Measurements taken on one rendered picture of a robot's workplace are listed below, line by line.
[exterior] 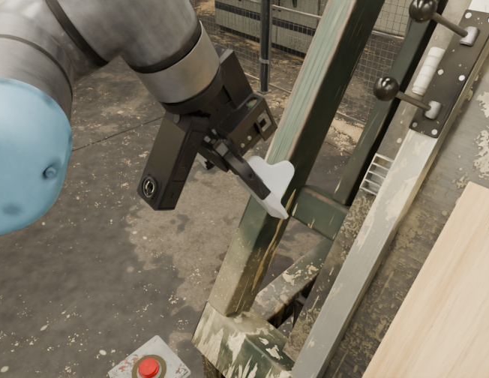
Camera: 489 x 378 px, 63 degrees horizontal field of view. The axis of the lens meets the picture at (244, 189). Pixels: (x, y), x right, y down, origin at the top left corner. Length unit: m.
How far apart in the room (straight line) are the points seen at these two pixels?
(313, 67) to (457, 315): 0.51
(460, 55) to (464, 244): 0.30
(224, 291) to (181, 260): 1.38
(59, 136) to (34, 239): 2.48
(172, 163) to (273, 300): 0.77
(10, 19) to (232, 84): 0.20
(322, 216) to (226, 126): 0.49
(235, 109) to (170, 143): 0.08
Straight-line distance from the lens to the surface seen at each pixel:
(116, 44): 0.34
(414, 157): 0.74
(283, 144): 0.84
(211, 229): 2.47
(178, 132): 0.41
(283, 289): 1.16
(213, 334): 0.99
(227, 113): 0.44
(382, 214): 0.75
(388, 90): 0.65
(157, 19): 0.34
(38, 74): 0.26
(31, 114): 0.22
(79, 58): 0.34
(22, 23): 0.33
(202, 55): 0.37
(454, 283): 0.76
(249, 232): 0.88
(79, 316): 2.21
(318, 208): 0.89
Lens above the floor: 1.70
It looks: 38 degrees down
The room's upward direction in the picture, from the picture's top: straight up
